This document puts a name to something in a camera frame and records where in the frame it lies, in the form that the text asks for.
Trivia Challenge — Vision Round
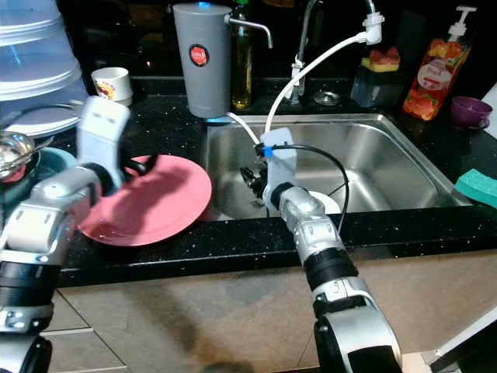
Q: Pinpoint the light blue plate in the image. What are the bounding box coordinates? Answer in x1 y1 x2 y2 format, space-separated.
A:
0 146 82 211

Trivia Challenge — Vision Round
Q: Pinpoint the grey water filter canister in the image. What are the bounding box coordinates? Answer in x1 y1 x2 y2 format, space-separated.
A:
172 2 274 119

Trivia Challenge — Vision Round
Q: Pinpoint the white tiered plastic container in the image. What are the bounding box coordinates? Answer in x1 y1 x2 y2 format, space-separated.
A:
0 0 102 139

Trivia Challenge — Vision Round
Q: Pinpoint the beige base cabinet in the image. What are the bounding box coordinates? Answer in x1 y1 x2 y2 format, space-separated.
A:
0 253 497 373

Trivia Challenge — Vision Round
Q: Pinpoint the oil bottle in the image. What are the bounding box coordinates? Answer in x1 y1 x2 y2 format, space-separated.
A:
231 0 254 111

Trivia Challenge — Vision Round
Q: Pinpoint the green sponge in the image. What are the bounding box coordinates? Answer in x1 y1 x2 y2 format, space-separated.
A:
454 169 497 209

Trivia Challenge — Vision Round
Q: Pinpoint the white bowl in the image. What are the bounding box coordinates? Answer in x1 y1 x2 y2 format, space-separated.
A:
307 190 344 215

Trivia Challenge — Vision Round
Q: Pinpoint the short white hose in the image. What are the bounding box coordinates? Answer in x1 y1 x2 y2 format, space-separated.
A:
225 111 265 148

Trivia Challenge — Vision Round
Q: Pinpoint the dark sponge holder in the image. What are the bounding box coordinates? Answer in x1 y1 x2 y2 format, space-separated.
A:
349 61 401 108

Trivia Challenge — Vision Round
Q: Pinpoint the purple cup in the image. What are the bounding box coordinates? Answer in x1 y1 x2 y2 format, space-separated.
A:
450 96 494 131

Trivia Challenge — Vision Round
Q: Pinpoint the yellow and red sponge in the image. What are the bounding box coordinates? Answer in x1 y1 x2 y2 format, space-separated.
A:
361 47 401 73

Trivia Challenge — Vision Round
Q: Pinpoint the steel faucet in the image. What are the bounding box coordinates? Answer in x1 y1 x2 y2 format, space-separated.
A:
291 0 381 94

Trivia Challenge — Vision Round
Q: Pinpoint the round steel sink plug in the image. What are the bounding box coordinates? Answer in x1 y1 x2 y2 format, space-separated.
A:
313 91 342 106

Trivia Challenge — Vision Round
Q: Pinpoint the pink plate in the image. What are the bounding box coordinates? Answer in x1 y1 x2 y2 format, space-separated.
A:
79 154 213 247

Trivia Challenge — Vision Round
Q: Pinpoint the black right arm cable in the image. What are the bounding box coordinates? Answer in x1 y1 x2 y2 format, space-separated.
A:
272 144 350 234

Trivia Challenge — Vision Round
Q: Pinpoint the steel sink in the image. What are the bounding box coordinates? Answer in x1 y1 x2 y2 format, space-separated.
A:
204 113 474 221

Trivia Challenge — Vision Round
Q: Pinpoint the long white hose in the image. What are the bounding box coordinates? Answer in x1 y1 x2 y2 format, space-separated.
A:
262 14 385 148

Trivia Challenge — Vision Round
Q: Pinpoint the orange dish soap bottle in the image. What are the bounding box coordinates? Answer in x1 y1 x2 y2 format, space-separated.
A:
402 6 477 121

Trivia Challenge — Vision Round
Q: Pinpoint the steel spoon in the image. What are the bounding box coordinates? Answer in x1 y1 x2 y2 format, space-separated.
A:
12 136 57 160

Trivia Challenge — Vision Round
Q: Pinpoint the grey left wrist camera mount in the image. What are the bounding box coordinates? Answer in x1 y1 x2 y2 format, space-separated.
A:
76 97 131 183

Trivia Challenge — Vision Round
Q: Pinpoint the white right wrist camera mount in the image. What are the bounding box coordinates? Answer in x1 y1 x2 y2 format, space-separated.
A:
260 128 297 199

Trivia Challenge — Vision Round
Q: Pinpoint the steel bowl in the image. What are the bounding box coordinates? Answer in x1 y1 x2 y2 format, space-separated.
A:
0 132 40 183

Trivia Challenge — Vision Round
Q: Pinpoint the white cartoon mug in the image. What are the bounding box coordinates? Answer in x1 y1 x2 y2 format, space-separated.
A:
91 67 133 106

